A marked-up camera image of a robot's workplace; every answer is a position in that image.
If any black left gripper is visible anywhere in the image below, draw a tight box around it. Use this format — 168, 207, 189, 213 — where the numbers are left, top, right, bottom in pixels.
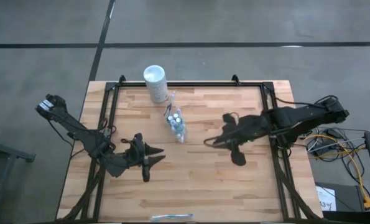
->
121, 133, 167, 184

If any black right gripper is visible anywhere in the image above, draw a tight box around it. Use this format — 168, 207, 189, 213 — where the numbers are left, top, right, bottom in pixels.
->
203, 112, 271, 167

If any clear acrylic organizer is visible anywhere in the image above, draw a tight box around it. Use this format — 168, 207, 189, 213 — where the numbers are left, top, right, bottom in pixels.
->
164, 107, 188, 144

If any white wipes canister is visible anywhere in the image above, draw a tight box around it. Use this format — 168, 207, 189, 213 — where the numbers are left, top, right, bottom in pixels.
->
142, 64, 169, 105

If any white paper label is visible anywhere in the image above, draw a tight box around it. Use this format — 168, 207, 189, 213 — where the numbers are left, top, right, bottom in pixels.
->
316, 185, 338, 212

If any black box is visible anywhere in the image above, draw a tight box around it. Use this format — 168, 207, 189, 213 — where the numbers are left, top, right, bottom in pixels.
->
314, 181, 370, 224

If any black metal stand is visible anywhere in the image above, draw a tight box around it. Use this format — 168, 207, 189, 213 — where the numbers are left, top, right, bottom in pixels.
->
0, 136, 37, 224

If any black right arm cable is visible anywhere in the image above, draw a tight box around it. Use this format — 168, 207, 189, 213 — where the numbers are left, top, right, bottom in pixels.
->
274, 95, 341, 108

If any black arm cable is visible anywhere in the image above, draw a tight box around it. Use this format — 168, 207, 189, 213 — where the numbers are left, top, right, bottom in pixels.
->
47, 119, 117, 149
274, 95, 341, 108

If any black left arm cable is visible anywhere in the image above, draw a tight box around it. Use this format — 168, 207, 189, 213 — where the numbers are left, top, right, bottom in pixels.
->
47, 119, 117, 149

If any yellow floor cable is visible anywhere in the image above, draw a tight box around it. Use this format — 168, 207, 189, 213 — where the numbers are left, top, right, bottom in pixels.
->
304, 133, 370, 209

